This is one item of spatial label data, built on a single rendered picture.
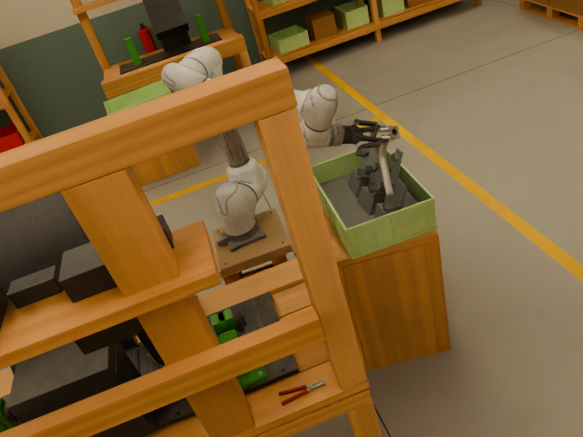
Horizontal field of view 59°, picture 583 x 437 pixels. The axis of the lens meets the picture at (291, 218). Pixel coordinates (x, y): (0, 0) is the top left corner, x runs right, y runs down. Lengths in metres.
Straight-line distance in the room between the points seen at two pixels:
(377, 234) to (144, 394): 1.23
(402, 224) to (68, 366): 1.41
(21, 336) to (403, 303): 1.74
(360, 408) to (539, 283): 1.70
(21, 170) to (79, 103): 6.19
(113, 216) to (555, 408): 2.18
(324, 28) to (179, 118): 5.94
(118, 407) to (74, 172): 0.66
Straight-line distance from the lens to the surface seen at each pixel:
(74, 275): 1.35
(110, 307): 1.31
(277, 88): 1.11
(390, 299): 2.54
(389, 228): 2.28
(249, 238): 2.40
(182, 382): 1.47
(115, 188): 1.16
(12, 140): 6.99
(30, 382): 1.77
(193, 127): 1.11
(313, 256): 1.34
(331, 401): 1.77
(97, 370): 1.65
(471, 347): 2.94
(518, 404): 2.76
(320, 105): 1.90
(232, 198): 2.30
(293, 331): 1.42
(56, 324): 1.36
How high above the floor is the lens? 2.30
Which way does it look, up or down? 35 degrees down
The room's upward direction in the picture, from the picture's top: 17 degrees counter-clockwise
